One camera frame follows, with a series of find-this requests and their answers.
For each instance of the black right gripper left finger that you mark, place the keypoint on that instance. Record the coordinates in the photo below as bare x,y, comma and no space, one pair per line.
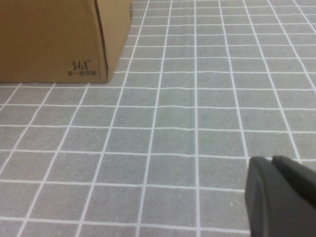
274,209

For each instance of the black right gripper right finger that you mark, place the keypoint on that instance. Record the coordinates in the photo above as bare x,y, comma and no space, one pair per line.
298,180

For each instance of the brown cardboard shoe box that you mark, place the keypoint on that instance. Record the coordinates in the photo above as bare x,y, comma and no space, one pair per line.
49,37

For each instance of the grey white-grid tablecloth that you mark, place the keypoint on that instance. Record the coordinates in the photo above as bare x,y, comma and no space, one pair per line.
158,138

